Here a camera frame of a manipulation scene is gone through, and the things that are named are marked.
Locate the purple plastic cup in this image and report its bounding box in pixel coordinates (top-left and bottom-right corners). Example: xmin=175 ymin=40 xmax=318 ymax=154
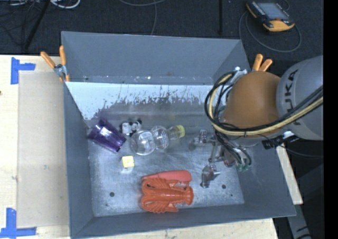
xmin=87 ymin=118 xmax=127 ymax=153

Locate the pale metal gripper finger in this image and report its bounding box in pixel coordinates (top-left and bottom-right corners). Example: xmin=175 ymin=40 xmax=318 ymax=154
xmin=200 ymin=163 xmax=221 ymax=189
xmin=188 ymin=129 xmax=212 ymax=151

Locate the black and white toy animal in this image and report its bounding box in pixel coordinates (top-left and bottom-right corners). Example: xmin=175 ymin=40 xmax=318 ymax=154
xmin=119 ymin=117 xmax=143 ymax=136

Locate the yellow cube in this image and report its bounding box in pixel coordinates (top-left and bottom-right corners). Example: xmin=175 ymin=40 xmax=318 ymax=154
xmin=121 ymin=155 xmax=135 ymax=169

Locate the red toy lobster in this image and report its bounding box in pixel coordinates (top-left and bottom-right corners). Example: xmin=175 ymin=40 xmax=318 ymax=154
xmin=139 ymin=178 xmax=195 ymax=214

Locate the grey metal bin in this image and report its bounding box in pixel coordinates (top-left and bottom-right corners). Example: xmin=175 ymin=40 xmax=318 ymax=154
xmin=60 ymin=31 xmax=297 ymax=239

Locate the black cylinder on white bracket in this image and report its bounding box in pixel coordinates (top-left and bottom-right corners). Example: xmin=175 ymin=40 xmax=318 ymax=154
xmin=261 ymin=130 xmax=295 ymax=150

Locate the clear plastic bottle yellow cap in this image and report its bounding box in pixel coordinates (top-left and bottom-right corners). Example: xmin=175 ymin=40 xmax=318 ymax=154
xmin=129 ymin=124 xmax=186 ymax=157

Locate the pale wood flat board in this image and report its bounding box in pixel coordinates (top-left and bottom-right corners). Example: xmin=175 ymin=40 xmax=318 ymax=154
xmin=16 ymin=70 xmax=70 ymax=229

